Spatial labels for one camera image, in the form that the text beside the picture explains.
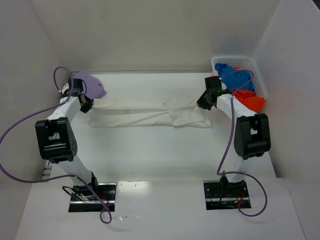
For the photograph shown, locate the white t shirt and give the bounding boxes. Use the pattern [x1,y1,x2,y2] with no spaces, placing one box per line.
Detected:
[90,96,212,129]

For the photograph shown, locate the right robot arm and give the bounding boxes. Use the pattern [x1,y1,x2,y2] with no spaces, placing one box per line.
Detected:
[196,76,271,194]

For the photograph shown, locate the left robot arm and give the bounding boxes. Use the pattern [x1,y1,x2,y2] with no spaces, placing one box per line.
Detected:
[35,78,99,200]

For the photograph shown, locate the folded purple t shirt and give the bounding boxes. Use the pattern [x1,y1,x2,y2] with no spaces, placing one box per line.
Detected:
[73,71,107,100]

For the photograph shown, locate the pink t shirt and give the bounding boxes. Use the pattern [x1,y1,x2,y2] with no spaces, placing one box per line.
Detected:
[210,70,219,77]

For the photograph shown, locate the blue t shirt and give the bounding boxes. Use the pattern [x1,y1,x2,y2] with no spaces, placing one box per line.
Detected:
[214,63,255,92]

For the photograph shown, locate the orange t shirt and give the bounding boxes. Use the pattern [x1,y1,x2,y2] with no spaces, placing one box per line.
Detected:
[232,88,265,112]

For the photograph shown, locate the white plastic basket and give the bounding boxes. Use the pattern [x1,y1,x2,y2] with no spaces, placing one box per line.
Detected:
[211,55,268,100]

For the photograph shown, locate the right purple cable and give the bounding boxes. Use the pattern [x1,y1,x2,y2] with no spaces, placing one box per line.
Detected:
[216,69,269,217]

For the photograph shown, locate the aluminium rail bracket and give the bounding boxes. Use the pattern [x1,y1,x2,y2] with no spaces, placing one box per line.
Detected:
[41,160,53,183]

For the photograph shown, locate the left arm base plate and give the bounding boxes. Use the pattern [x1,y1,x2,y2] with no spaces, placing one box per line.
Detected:
[62,183,117,213]

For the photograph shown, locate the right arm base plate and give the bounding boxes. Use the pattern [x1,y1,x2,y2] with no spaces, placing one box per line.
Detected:
[203,180,252,211]

